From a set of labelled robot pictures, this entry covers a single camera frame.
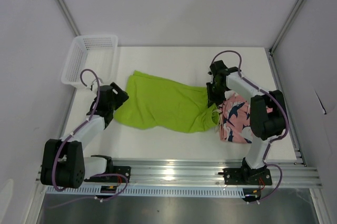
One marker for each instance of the right aluminium frame post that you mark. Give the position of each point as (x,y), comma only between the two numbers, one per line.
(291,17)

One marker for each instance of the pink shark print shorts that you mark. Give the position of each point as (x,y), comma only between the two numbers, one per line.
(234,119)

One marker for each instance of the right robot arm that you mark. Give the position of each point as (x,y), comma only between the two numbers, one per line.
(269,121)

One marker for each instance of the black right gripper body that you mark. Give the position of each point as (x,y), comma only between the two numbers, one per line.
(216,93)

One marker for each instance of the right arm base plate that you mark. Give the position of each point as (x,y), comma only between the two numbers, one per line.
(246,176)

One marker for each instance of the aluminium frame post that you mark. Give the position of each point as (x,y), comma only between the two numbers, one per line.
(291,17)
(68,17)

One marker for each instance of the white slotted cable duct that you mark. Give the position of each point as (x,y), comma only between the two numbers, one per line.
(159,191)

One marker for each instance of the white plastic basket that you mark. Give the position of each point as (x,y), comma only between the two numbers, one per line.
(96,52)

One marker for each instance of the lime green shorts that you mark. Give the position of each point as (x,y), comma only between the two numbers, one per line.
(155,101)

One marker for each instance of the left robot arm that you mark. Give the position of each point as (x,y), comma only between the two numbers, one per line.
(64,164)

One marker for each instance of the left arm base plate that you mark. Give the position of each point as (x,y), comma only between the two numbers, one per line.
(112,175)

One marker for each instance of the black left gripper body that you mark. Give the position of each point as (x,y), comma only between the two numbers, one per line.
(118,99)

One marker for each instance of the aluminium mounting rail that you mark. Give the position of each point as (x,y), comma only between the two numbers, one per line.
(206,173)

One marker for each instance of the left aluminium frame post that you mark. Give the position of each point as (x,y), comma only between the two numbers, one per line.
(68,17)

